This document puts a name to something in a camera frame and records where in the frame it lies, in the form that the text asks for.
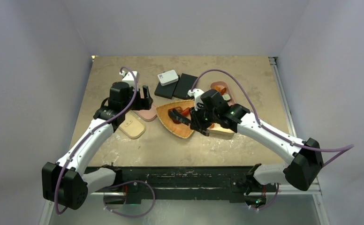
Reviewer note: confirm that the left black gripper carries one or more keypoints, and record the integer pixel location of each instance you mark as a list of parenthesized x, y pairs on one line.
[(143, 103)]

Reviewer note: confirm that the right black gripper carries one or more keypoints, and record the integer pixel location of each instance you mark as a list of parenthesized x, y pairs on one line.
[(197, 123)]

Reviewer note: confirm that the black rice roll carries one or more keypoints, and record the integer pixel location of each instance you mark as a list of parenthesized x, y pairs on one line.
[(226, 97)]

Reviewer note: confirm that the small glazed meat strip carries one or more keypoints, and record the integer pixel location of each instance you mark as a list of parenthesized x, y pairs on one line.
[(223, 91)]

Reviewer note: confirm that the fried chicken piece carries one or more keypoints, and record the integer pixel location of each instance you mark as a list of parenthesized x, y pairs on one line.
[(218, 89)]

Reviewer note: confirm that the beige lunch box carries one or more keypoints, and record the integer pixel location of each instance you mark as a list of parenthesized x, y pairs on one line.
[(219, 130)]

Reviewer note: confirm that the red sausage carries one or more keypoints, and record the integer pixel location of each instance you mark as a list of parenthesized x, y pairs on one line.
[(185, 112)]

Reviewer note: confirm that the black metal tongs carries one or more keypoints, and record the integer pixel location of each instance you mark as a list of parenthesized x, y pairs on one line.
[(177, 116)]

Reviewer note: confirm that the woven bamboo basket tray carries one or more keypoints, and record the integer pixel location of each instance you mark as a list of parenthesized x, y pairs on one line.
[(179, 130)]

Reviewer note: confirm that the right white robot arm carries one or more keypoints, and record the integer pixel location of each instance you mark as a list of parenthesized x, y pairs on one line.
[(302, 160)]

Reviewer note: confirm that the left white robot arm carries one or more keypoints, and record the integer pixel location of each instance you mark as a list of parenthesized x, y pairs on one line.
[(65, 182)]

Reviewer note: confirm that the pink lunch box lid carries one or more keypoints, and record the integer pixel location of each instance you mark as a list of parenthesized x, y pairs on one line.
[(147, 115)]

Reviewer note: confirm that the pink lunch box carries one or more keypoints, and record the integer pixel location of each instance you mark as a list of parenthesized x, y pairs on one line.
[(224, 84)]

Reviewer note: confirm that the left black box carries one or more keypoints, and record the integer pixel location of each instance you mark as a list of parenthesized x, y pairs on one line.
[(166, 91)]

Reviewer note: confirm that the black box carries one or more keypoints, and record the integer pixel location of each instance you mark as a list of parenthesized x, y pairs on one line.
[(166, 91), (185, 83)]

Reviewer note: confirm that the beige lunch box lid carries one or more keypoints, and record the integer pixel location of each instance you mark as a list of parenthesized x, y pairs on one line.
[(132, 127)]

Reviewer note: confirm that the white small device box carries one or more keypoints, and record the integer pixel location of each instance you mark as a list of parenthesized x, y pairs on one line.
[(168, 77)]

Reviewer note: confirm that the right black box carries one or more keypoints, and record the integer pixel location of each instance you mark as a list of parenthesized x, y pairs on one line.
[(185, 83)]

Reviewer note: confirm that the dark brown meat slice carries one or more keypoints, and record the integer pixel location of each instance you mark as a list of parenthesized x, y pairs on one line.
[(178, 109)]

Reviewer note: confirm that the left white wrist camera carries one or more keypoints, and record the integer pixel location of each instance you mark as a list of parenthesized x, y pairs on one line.
[(130, 78)]

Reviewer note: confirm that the right aluminium rail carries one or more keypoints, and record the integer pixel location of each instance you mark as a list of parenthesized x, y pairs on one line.
[(291, 127)]

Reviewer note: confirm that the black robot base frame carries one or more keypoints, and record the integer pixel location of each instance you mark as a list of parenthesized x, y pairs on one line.
[(235, 184)]

